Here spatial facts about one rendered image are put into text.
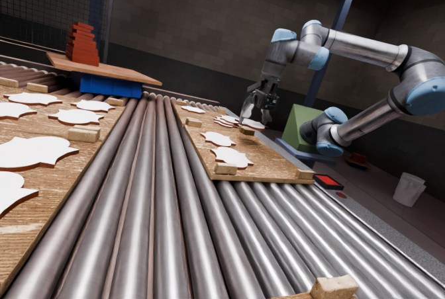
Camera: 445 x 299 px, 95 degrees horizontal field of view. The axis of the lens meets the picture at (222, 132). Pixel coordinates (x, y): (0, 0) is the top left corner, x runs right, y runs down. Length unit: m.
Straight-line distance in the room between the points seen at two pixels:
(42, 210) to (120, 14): 5.72
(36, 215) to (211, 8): 5.70
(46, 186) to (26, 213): 0.06
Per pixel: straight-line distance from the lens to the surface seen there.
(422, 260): 0.65
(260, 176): 0.58
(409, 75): 0.94
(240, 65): 5.84
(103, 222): 0.38
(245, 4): 6.05
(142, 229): 0.37
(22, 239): 0.35
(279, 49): 0.76
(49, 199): 0.41
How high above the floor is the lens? 1.17
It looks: 15 degrees down
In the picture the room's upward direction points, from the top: 15 degrees clockwise
